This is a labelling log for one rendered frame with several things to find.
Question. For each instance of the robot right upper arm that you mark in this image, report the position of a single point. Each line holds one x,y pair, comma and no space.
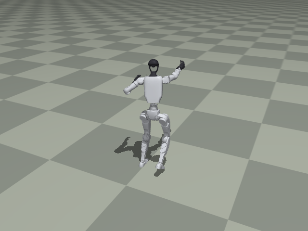
169,78

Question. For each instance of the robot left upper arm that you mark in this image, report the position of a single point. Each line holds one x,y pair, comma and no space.
135,84

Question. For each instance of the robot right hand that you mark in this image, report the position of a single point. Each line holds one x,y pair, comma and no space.
182,65

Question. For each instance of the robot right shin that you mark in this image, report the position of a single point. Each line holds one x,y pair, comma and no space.
163,150

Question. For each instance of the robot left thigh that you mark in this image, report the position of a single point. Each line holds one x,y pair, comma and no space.
146,125

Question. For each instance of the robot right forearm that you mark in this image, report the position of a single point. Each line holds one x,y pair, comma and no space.
177,71

